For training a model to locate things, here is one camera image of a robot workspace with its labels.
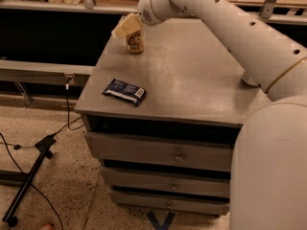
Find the middle grey drawer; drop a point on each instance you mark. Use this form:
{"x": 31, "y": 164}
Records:
{"x": 166, "y": 182}

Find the grey metal shelf rail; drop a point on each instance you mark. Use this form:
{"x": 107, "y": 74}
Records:
{"x": 289, "y": 19}

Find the green and white soda can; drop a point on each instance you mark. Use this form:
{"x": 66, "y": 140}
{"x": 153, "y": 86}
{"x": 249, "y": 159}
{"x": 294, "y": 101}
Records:
{"x": 249, "y": 81}

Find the top grey drawer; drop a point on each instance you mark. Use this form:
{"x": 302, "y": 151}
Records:
{"x": 156, "y": 151}

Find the black wheeled stand leg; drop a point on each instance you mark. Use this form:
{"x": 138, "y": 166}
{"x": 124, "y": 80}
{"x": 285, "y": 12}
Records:
{"x": 23, "y": 180}

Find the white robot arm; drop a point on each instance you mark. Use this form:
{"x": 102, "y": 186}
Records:
{"x": 268, "y": 185}

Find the bottom grey drawer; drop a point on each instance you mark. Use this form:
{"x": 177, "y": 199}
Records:
{"x": 169, "y": 202}

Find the grey drawer cabinet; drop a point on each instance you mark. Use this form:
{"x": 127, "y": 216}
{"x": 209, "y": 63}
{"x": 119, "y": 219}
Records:
{"x": 194, "y": 93}

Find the grey metal shelf bracket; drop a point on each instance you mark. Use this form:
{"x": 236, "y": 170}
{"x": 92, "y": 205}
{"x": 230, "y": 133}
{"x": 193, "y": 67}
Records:
{"x": 267, "y": 9}

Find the grey drawer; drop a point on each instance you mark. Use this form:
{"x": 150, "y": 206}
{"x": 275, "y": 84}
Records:
{"x": 166, "y": 182}
{"x": 169, "y": 202}
{"x": 156, "y": 151}

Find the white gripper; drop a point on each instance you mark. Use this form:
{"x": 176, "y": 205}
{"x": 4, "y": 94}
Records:
{"x": 146, "y": 11}

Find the dark blue snack packet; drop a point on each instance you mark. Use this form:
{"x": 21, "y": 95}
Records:
{"x": 126, "y": 92}

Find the orange patterned soda can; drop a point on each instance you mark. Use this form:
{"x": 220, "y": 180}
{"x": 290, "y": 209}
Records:
{"x": 135, "y": 44}

